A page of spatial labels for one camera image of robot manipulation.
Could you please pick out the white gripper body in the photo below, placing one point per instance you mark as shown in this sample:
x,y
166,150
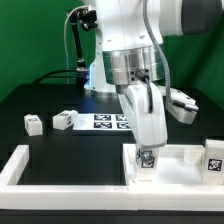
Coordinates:
x,y
146,118

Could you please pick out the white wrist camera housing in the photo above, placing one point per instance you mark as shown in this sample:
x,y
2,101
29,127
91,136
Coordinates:
x,y
183,108

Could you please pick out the white square table top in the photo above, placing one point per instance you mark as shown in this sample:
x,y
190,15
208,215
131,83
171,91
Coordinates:
x,y
177,164

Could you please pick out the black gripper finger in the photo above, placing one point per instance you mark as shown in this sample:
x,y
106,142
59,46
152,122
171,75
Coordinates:
x,y
146,155

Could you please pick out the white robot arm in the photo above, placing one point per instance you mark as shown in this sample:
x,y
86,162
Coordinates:
x,y
132,32

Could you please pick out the black camera on stand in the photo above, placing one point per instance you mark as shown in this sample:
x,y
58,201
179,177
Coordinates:
x,y
87,18

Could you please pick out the white marker sheet with tags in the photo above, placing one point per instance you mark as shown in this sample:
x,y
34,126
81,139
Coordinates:
x,y
97,122

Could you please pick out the white U-shaped fence frame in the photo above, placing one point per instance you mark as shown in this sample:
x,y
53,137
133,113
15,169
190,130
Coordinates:
x,y
143,196

